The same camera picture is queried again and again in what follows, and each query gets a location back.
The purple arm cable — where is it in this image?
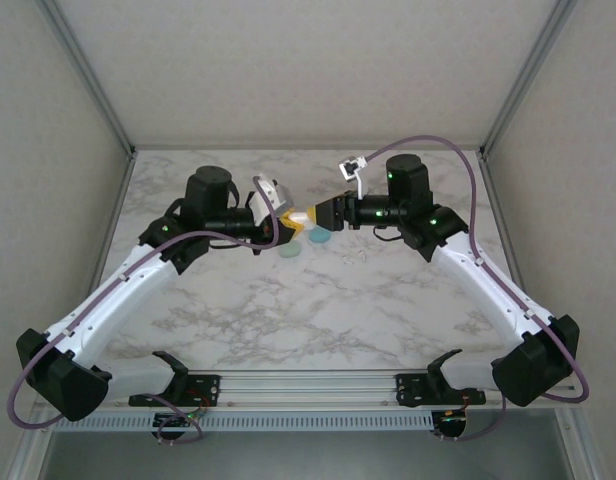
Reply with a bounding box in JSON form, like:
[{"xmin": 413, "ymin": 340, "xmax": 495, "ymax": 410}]
[
  {"xmin": 361, "ymin": 133, "xmax": 590, "ymax": 444},
  {"xmin": 6, "ymin": 175, "xmax": 284, "ymax": 446}
]

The controller circuit board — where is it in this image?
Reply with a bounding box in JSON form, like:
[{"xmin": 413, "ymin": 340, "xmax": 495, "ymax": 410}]
[
  {"xmin": 152, "ymin": 409, "xmax": 212, "ymax": 432},
  {"xmin": 431, "ymin": 408, "xmax": 470, "ymax": 434}
]

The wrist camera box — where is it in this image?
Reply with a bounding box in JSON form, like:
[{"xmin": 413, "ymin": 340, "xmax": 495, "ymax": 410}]
[
  {"xmin": 337, "ymin": 155, "xmax": 369, "ymax": 199},
  {"xmin": 248, "ymin": 173, "xmax": 295, "ymax": 226}
]

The aluminium frame post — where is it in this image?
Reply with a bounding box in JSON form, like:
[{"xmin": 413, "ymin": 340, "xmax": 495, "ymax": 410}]
[
  {"xmin": 2, "ymin": 410, "xmax": 57, "ymax": 480},
  {"xmin": 555, "ymin": 410, "xmax": 607, "ymax": 480},
  {"xmin": 40, "ymin": 0, "xmax": 138, "ymax": 157},
  {"xmin": 479, "ymin": 0, "xmax": 579, "ymax": 157}
]

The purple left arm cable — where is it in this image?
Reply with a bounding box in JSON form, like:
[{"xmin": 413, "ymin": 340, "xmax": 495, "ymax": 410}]
[{"xmin": 6, "ymin": 175, "xmax": 284, "ymax": 446}]

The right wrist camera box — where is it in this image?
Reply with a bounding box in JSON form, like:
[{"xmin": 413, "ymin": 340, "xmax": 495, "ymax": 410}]
[{"xmin": 337, "ymin": 155, "xmax": 369, "ymax": 199}]

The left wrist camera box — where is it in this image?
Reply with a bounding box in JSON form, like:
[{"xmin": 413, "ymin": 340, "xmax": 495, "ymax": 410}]
[{"xmin": 248, "ymin": 173, "xmax": 295, "ymax": 226}]

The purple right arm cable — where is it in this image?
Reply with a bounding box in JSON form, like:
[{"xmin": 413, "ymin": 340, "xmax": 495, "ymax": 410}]
[{"xmin": 361, "ymin": 133, "xmax": 590, "ymax": 444}]

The aluminium mounting rail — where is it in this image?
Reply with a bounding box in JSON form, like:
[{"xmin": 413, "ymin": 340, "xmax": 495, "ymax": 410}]
[{"xmin": 107, "ymin": 368, "xmax": 582, "ymax": 414}]

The aluminium table edge rail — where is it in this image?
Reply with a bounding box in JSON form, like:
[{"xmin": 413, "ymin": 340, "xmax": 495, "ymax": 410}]
[
  {"xmin": 131, "ymin": 143, "xmax": 485, "ymax": 153},
  {"xmin": 477, "ymin": 149, "xmax": 547, "ymax": 371},
  {"xmin": 82, "ymin": 149, "xmax": 139, "ymax": 336}
]

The white slotted cable duct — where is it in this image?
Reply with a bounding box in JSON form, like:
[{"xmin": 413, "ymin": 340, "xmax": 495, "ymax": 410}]
[{"xmin": 52, "ymin": 412, "xmax": 434, "ymax": 432}]

